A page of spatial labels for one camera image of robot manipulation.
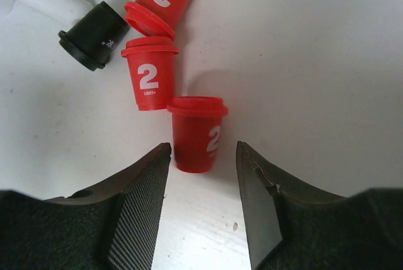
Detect red coffee capsule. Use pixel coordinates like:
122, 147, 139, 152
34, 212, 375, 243
125, 0, 191, 40
167, 96, 229, 174
121, 36, 179, 111

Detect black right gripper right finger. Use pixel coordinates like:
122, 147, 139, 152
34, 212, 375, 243
236, 142, 402, 269

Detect black coffee capsule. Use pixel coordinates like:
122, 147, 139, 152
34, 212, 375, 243
59, 1, 130, 71

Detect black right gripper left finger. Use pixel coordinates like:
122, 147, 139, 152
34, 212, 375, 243
1, 143, 171, 269

